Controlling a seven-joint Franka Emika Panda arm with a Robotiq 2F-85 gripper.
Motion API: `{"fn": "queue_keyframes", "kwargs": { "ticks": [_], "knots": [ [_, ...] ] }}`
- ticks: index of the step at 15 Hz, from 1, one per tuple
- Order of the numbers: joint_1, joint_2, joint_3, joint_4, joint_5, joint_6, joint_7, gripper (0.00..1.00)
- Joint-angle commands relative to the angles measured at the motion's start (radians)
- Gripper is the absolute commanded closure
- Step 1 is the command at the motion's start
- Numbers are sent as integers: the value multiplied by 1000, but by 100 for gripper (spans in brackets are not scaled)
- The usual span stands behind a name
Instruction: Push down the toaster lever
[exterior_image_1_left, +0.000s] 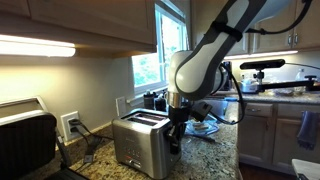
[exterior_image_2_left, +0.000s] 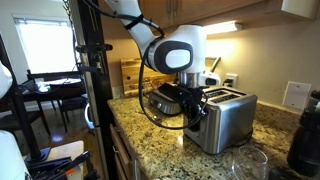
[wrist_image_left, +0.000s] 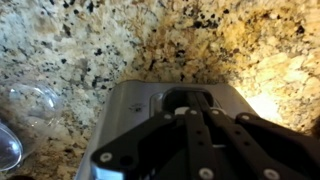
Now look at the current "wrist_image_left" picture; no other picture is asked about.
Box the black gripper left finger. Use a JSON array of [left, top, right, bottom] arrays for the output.
[[89, 108, 216, 180]]

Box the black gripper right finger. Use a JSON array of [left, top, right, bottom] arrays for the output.
[[199, 109, 320, 180]]

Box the stainless steel two-slot toaster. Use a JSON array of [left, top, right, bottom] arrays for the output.
[[74, 79, 258, 180]]

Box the clear stemless drinking glass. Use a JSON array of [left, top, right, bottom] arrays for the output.
[[0, 79, 65, 173]]

